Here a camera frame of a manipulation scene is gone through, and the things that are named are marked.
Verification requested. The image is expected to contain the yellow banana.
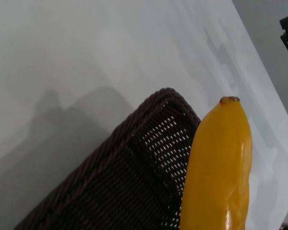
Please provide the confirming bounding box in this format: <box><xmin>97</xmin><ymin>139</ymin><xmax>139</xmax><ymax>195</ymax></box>
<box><xmin>180</xmin><ymin>96</ymin><xmax>253</xmax><ymax>230</ymax></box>

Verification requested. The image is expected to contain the dark brown woven basket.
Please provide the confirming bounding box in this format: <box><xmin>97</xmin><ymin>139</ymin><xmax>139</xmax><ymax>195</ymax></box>
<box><xmin>13</xmin><ymin>87</ymin><xmax>202</xmax><ymax>230</ymax></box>

